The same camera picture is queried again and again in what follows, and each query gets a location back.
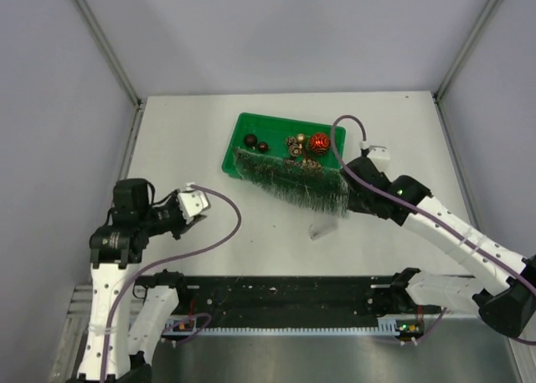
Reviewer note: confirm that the small brown shiny bauble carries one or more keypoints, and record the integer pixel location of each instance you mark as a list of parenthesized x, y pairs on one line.
[(263, 147)]

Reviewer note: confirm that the aluminium frame post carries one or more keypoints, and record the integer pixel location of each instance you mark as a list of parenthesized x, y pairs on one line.
[(106, 50), (478, 29)]

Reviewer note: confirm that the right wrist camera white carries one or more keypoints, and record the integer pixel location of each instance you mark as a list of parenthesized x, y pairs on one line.
[(379, 155)]

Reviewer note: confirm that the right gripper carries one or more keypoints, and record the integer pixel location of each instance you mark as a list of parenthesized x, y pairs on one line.
[(354, 204)]

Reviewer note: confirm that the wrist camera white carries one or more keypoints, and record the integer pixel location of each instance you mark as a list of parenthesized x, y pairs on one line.
[(379, 155), (193, 202)]

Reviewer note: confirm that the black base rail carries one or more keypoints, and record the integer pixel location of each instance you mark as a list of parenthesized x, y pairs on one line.
[(288, 302)]

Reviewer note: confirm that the right aluminium frame post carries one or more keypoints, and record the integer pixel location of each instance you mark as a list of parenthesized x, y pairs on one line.
[(478, 29)]

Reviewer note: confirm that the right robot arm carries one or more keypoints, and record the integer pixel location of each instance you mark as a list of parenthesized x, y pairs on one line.
[(501, 286)]

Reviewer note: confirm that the large brown matte bauble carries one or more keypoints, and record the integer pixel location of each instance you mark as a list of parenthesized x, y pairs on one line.
[(250, 141)]

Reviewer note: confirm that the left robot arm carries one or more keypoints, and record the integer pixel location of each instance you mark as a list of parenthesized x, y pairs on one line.
[(120, 348)]

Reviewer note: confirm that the large red glitter bauble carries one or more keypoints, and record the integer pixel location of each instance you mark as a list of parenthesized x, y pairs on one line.
[(319, 144)]

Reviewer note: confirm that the brown ribbon pine cone decoration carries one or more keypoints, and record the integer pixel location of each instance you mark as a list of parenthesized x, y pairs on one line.
[(304, 163)]

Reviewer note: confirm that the green plastic tray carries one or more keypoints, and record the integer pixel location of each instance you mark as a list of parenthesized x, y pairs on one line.
[(269, 129)]

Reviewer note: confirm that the left aluminium frame post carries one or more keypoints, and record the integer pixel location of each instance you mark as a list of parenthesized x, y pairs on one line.
[(106, 50)]

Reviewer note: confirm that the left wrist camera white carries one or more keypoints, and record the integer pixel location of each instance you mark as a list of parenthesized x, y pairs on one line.
[(193, 202)]

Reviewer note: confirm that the clear battery box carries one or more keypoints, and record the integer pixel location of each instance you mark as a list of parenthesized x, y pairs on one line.
[(322, 226)]

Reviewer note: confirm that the small green christmas tree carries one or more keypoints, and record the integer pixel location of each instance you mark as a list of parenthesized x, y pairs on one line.
[(323, 191)]

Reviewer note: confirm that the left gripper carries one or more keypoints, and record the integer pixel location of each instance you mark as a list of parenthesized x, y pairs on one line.
[(182, 225)]

